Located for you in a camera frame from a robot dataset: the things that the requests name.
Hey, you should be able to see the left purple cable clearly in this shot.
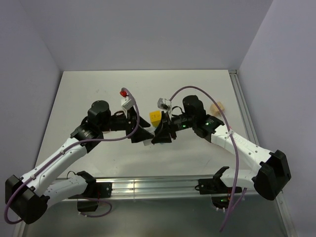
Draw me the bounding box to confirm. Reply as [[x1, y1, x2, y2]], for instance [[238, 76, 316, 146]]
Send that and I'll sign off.
[[4, 86, 141, 225]]

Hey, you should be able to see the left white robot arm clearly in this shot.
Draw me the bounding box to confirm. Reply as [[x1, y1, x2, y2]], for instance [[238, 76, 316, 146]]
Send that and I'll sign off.
[[4, 100, 153, 224]]

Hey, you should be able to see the white charger adapter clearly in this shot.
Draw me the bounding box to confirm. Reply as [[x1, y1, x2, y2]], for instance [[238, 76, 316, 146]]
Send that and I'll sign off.
[[143, 139, 152, 146]]

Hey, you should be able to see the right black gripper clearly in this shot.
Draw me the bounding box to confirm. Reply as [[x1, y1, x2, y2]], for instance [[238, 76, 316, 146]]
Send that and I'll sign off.
[[152, 110, 196, 143]]

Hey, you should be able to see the purple cable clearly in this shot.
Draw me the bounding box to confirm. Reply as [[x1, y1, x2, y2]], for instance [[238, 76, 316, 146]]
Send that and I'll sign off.
[[4, 86, 141, 225], [169, 85, 247, 233]]

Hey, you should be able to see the aluminium rail frame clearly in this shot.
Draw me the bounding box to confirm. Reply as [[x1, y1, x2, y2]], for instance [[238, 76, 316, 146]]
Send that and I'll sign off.
[[22, 70, 297, 237]]

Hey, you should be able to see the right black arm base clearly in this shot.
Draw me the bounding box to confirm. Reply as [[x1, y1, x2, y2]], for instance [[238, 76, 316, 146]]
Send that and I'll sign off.
[[195, 178, 233, 211]]

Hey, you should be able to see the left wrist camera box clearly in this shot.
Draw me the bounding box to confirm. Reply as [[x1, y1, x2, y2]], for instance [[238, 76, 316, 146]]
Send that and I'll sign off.
[[120, 87, 135, 116]]

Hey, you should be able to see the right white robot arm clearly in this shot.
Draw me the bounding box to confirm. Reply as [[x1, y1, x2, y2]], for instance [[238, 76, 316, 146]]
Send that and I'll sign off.
[[151, 95, 291, 200]]

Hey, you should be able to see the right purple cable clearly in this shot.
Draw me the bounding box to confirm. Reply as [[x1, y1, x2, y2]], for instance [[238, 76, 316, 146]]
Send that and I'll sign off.
[[169, 85, 247, 233]]

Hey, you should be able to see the yellow cube socket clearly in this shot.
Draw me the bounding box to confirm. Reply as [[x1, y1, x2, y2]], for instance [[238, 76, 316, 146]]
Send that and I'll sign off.
[[149, 111, 161, 127]]

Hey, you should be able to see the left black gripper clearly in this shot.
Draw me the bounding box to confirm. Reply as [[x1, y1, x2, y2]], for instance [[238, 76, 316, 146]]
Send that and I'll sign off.
[[99, 106, 154, 142]]

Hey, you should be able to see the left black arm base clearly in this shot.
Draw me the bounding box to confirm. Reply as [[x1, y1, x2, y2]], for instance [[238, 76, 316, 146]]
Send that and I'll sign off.
[[76, 182, 113, 218]]

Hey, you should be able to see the beige cube socket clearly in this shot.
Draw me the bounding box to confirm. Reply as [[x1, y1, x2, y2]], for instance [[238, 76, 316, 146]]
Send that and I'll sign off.
[[210, 102, 225, 116]]

